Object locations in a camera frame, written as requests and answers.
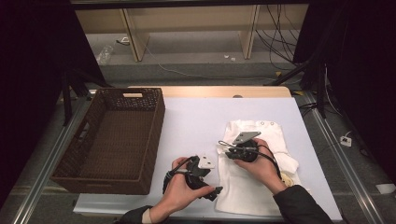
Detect aluminium floor rail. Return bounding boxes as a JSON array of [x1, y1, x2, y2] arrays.
[[11, 92, 92, 224], [302, 91, 387, 224]]

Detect white baby shirt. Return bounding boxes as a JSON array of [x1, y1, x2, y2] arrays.
[[214, 119, 307, 217]]

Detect clear plastic bag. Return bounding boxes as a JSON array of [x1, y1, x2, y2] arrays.
[[95, 45, 115, 65]]

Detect person's left hand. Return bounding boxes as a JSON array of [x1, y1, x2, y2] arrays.
[[148, 157, 217, 223]]

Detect person's right hand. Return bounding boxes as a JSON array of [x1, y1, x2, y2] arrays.
[[233, 143, 288, 196]]

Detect right hand-held gripper cable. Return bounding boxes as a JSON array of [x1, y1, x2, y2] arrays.
[[218, 139, 284, 181]]

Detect wooden shelf unit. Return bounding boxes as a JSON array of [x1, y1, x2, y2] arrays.
[[74, 4, 309, 63]]

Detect black crossbar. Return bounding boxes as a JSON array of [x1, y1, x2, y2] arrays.
[[69, 0, 311, 8]]

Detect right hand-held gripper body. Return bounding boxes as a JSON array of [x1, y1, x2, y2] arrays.
[[232, 131, 262, 163]]

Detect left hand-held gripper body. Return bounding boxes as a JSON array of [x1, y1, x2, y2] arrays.
[[185, 154, 217, 190]]

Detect black cable bundle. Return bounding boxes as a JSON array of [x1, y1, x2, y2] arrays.
[[255, 4, 302, 71]]

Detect black curtain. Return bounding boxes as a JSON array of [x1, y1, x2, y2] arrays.
[[293, 0, 396, 185], [0, 0, 106, 209]]

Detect white paper slip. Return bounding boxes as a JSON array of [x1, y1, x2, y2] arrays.
[[375, 183, 396, 195]]

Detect brown woven basket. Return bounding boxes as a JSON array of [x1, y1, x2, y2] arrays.
[[49, 87, 166, 196]]

